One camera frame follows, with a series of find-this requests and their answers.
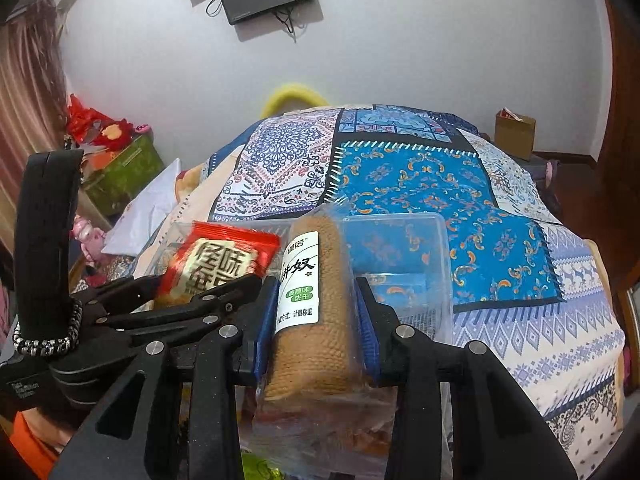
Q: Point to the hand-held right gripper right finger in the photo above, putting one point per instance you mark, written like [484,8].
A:
[369,340]

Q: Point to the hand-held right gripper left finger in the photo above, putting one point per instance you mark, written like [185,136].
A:
[265,330]

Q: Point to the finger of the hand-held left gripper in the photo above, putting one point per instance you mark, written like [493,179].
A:
[125,292]
[200,305]

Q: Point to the brown biscuit packet white label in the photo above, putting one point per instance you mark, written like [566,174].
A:
[310,350]

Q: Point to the red bean snack packet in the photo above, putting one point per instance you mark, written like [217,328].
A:
[220,255]

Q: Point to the clear plastic container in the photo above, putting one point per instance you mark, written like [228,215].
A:
[400,250]

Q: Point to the pink toy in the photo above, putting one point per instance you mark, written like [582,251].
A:
[90,235]

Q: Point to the pile of colourful scraps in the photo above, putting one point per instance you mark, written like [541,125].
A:
[95,157]

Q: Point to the white pillow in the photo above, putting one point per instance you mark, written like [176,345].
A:
[145,210]

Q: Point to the green fabric storage box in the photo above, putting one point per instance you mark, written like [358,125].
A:
[125,170]

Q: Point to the red gift bag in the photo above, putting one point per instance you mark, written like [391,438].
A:
[82,120]

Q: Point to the red plush flower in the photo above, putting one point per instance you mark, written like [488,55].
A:
[112,134]

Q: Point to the striped brown curtain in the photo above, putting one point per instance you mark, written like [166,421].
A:
[30,110]

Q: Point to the orange cloth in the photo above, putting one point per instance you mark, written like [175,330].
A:
[32,435]

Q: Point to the blue patchwork quilt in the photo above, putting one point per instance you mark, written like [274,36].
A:
[500,210]

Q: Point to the yellow foam arc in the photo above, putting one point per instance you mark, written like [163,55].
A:
[285,92]

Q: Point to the grey fabric stool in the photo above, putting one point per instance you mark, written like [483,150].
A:
[540,167]

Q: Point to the cardboard box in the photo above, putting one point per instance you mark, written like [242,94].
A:
[515,135]

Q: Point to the brown wooden door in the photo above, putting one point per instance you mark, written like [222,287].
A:
[612,160]

